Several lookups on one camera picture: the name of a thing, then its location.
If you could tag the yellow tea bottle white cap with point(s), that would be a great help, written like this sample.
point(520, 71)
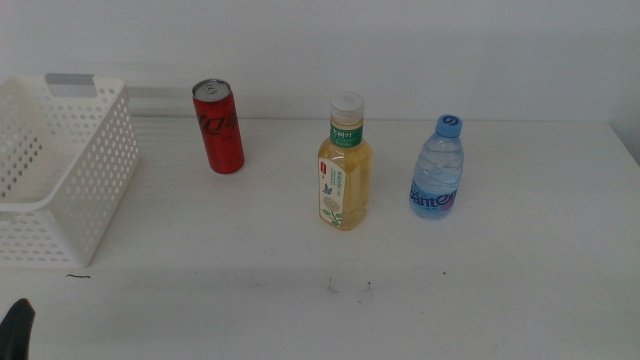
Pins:
point(345, 180)

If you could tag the red soda can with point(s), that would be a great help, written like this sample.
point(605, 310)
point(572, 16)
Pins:
point(219, 135)

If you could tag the clear water bottle blue cap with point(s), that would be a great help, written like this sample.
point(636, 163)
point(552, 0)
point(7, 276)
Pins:
point(437, 175)

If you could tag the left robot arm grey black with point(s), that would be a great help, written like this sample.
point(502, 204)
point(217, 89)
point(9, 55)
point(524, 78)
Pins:
point(15, 332)

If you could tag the white perforated plastic basket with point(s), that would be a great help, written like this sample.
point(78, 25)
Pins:
point(85, 200)

